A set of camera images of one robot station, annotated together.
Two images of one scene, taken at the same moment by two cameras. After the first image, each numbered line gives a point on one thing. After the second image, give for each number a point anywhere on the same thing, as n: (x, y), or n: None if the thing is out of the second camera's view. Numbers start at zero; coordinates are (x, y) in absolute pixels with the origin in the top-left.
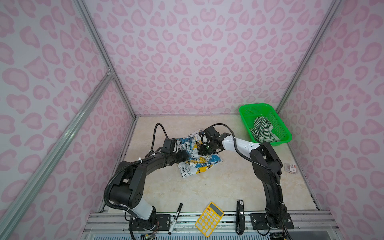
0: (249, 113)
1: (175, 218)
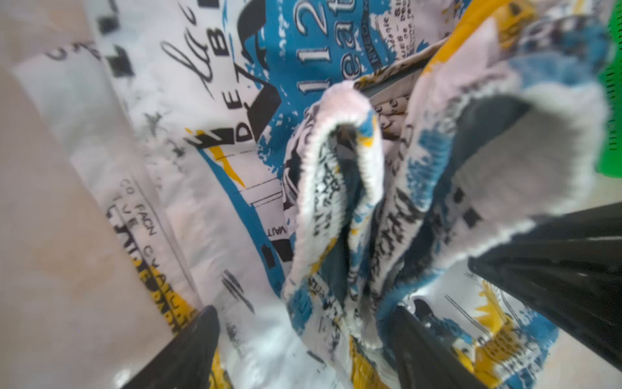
0: (609, 131)
1: None
